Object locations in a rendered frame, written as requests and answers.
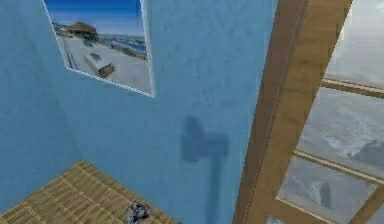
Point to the white framed seaside picture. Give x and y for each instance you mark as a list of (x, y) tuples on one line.
[(106, 50)]

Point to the wooden framed window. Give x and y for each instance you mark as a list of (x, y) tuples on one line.
[(300, 116)]

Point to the small grey crumpled object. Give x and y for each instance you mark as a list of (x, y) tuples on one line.
[(136, 212)]

